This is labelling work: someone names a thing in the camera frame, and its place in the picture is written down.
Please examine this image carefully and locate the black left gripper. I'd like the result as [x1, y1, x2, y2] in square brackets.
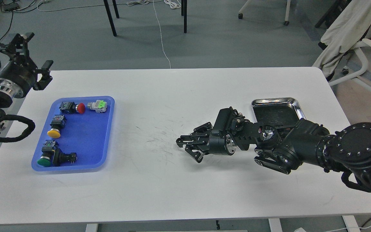
[0, 32, 53, 98]

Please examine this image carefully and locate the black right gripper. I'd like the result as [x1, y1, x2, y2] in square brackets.
[176, 122, 236, 163]

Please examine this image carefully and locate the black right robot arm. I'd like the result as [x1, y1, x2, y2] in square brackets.
[176, 107, 371, 193]

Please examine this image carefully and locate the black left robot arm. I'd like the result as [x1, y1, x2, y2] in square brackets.
[0, 33, 53, 143]

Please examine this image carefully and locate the silver metal tray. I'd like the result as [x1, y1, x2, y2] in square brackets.
[251, 97, 305, 128]

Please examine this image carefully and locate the blue plastic tray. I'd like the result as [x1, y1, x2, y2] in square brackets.
[31, 96, 115, 173]

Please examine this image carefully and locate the white chair base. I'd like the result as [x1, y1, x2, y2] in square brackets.
[237, 0, 294, 27]

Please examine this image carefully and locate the black table leg pair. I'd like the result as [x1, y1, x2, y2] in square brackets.
[180, 0, 187, 34]

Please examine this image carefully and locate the beige cloth on chair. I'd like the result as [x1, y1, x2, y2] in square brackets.
[313, 0, 371, 78]

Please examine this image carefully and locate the red push button switch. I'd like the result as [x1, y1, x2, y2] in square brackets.
[59, 101, 86, 114]

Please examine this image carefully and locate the yellow push button switch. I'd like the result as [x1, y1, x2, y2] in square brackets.
[47, 114, 67, 139]

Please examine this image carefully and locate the green push button switch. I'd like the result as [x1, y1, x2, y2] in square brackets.
[37, 140, 59, 167]

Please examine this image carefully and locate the green grey industrial switch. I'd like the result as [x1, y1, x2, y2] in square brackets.
[87, 100, 108, 113]

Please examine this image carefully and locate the white floor cable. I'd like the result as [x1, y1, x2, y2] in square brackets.
[128, 0, 181, 69]

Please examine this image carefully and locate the black industrial switch part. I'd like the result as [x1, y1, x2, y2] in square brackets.
[52, 148, 78, 167]

